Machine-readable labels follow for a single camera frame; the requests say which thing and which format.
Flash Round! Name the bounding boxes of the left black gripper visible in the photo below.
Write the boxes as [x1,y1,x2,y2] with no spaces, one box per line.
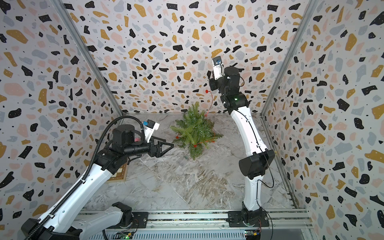
[124,135,175,159]

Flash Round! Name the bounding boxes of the red string lights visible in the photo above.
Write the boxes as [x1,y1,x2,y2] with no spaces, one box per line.
[175,88,217,148]

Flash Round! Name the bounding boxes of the small green christmas tree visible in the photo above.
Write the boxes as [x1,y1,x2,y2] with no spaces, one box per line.
[170,103,223,160]

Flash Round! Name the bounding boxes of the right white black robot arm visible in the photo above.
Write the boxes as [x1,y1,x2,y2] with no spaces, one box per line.
[209,64,275,227]

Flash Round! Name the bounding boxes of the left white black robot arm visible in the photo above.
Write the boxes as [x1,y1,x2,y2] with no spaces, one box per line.
[22,120,174,240]

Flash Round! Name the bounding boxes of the checkered chess board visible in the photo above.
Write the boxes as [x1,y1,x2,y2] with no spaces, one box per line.
[108,164,127,182]

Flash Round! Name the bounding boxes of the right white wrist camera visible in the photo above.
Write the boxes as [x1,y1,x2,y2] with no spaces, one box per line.
[212,56,224,80]

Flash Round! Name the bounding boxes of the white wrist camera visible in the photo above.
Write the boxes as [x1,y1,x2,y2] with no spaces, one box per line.
[143,120,160,143]
[212,56,224,80]

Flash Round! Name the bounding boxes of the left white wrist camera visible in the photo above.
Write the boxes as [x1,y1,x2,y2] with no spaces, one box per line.
[143,120,160,143]

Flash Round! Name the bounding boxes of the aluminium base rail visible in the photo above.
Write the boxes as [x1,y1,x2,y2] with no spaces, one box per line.
[58,209,314,240]

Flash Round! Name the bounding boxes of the black corrugated cable conduit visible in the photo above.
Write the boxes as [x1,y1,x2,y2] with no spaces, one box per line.
[23,115,145,240]

